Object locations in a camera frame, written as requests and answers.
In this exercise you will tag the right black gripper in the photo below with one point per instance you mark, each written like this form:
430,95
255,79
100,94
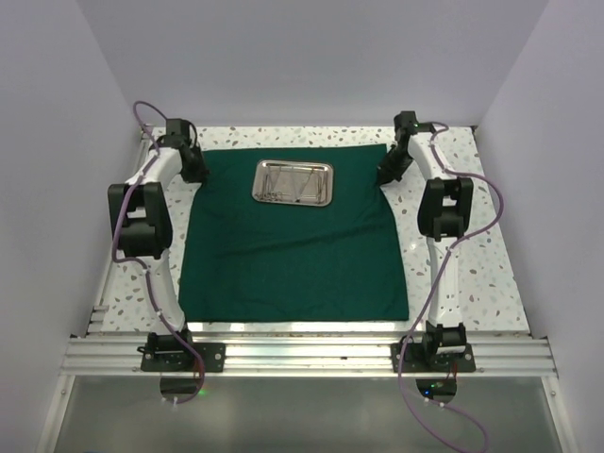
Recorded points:
386,174

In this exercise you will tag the aluminium front rail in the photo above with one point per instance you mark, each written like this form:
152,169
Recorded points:
297,355

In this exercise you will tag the dark green surgical cloth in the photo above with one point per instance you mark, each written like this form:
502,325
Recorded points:
247,261

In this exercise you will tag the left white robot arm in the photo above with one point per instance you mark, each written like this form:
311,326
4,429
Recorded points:
141,225

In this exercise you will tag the aluminium left side rail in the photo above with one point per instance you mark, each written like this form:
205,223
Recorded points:
104,298

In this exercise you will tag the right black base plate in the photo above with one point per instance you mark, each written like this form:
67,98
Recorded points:
433,355

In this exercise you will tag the steel surgical scissors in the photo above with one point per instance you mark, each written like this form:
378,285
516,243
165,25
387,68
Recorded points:
269,191

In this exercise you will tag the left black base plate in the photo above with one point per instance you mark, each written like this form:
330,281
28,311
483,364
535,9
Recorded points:
166,354

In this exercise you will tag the steel forceps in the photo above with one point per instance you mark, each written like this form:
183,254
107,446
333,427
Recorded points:
313,188

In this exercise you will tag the stainless steel tray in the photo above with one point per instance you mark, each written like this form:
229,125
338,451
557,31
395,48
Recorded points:
300,166

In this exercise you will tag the aluminium rail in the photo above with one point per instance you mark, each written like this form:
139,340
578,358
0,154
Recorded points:
104,298
297,355

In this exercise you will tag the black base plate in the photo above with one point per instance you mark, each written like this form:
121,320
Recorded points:
166,354
433,355

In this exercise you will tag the steel tweezers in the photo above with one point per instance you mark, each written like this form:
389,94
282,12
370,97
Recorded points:
288,181

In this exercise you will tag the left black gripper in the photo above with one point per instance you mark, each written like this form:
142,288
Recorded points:
198,175

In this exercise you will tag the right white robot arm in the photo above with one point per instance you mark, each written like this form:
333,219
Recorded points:
443,217

